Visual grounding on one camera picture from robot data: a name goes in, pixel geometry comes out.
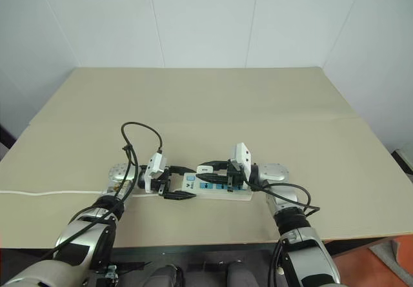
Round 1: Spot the white power strip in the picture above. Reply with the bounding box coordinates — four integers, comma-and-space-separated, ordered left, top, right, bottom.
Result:
167, 170, 254, 203

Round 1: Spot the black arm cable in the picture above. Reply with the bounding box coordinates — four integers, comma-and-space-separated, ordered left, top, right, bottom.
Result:
38, 121, 165, 265
244, 177, 321, 219

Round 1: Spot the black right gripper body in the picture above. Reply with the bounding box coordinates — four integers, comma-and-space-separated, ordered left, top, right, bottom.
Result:
226, 158, 248, 193

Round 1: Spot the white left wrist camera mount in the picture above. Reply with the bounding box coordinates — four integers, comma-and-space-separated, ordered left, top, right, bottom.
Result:
143, 152, 170, 194

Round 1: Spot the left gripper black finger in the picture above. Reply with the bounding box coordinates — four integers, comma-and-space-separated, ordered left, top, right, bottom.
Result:
163, 189, 198, 201
168, 164, 197, 175

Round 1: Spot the white power strip cord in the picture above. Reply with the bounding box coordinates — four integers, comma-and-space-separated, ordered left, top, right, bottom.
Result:
0, 189, 161, 199

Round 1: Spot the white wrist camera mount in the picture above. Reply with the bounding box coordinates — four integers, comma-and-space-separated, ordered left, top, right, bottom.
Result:
230, 142, 254, 190
143, 152, 170, 194

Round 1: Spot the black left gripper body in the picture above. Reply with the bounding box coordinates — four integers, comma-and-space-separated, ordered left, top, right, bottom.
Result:
150, 166, 172, 198

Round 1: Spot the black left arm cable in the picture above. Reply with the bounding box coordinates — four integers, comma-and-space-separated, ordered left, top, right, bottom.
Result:
38, 121, 165, 265

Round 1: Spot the grey white box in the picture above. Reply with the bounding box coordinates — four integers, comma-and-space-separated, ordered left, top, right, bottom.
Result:
391, 146, 413, 176

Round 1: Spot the dark purple object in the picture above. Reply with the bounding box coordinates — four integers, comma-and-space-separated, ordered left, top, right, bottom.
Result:
0, 123, 17, 155

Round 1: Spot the dark grey rounded shape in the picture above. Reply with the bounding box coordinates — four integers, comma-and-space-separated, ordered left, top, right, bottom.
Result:
225, 262, 257, 287

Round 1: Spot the grey floor mat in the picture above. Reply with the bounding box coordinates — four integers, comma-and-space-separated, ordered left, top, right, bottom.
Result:
367, 233, 413, 266

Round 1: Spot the small metal bracket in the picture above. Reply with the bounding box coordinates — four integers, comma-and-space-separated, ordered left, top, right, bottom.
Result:
103, 264, 119, 280

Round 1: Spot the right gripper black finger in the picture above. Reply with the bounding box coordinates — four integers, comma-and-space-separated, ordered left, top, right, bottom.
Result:
195, 172, 232, 186
197, 159, 230, 172

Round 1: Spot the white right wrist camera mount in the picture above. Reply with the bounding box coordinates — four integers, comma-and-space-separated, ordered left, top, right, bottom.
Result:
230, 142, 254, 190

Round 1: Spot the black under-table frame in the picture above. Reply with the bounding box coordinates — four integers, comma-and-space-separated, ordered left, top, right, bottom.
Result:
108, 249, 276, 287

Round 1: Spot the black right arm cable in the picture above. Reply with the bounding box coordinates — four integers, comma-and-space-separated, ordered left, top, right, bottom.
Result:
244, 177, 321, 219

